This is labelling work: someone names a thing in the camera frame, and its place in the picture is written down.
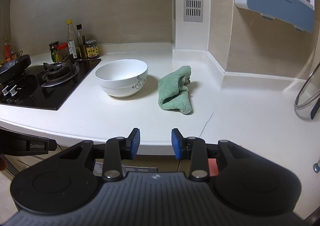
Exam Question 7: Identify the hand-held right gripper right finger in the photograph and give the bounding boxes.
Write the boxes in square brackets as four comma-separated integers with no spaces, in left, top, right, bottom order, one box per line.
[171,128,250,181]

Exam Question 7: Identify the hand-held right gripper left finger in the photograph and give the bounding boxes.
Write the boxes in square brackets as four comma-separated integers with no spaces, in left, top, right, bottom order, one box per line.
[54,128,141,182]

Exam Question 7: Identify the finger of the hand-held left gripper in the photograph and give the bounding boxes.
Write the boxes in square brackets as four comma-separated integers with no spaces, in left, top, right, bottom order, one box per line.
[0,132,57,157]

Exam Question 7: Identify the green cloth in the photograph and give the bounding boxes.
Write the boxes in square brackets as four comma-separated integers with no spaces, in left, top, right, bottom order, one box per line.
[158,65,192,115]

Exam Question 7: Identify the white bowl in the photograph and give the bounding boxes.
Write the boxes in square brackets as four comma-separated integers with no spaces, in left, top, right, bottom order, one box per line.
[95,59,148,99]

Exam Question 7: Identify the red plastic object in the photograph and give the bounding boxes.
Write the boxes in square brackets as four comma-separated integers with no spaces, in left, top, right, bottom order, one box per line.
[207,144,243,177]

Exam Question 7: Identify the black glass gas cooktop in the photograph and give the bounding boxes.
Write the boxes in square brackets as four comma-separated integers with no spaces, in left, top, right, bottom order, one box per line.
[0,58,102,111]

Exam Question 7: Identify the black frying pan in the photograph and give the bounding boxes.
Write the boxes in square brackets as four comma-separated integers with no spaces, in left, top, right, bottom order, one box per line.
[0,50,32,84]

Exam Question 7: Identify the black burner grate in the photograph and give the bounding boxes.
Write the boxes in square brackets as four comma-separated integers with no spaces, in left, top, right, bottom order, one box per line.
[37,62,80,88]

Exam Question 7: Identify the dark-lid jar green contents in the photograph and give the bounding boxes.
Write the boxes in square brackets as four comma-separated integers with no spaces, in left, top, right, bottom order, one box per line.
[49,42,60,63]

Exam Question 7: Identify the red liquid bottle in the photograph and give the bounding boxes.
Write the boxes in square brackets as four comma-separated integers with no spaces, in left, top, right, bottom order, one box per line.
[3,36,16,63]

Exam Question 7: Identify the red-lid jar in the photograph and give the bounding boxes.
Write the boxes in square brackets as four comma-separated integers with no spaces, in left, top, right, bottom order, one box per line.
[56,43,72,63]

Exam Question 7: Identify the yellow-label jar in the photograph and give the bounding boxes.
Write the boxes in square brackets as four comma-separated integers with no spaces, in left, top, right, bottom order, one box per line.
[85,39,100,59]

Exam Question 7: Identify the dark oil bottle black cap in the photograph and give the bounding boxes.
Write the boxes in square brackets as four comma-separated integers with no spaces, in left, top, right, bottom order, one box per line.
[76,24,88,59]

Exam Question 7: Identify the tall clear bottle yellow cap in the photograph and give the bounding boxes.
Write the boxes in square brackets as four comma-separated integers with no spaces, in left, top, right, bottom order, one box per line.
[66,19,79,61]

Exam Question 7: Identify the glass pot lid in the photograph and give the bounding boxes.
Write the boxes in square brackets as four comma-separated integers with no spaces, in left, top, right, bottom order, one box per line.
[294,62,320,120]

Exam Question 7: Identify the blue white wall dispenser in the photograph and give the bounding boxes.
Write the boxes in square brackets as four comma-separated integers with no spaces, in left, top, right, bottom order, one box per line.
[234,0,316,34]

